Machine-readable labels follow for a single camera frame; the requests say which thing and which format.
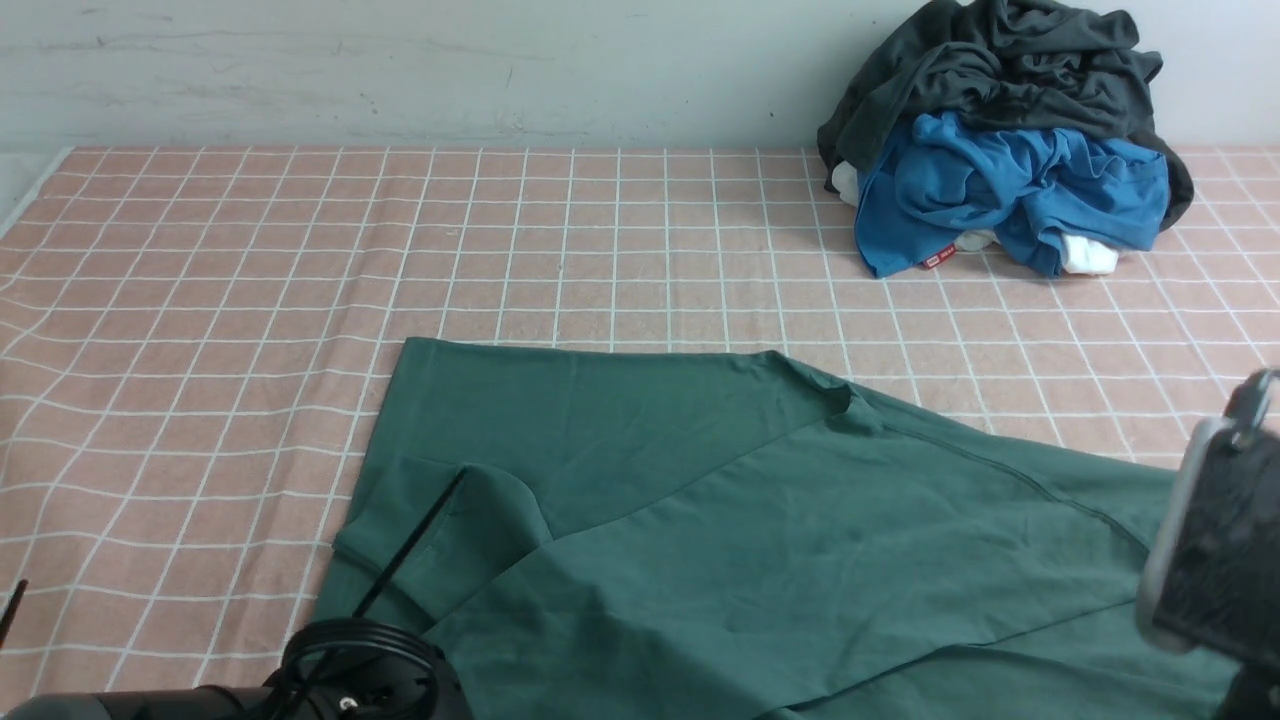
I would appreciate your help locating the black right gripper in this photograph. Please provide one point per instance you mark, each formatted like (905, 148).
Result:
(1211, 580)

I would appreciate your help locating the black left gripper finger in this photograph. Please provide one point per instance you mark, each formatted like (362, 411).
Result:
(11, 609)

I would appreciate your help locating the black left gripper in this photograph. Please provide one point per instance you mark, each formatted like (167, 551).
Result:
(402, 496)

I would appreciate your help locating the green long-sleeve top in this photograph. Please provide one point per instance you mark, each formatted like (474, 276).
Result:
(722, 536)

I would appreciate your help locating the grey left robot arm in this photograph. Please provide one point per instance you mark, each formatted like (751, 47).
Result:
(120, 705)

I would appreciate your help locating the pink checkered tablecloth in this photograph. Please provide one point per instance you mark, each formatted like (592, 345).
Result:
(196, 341)

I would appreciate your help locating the blue crumpled garment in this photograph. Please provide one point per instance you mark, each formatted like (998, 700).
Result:
(936, 179)

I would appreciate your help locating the dark grey crumpled garment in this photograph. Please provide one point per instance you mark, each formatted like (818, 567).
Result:
(1006, 65)

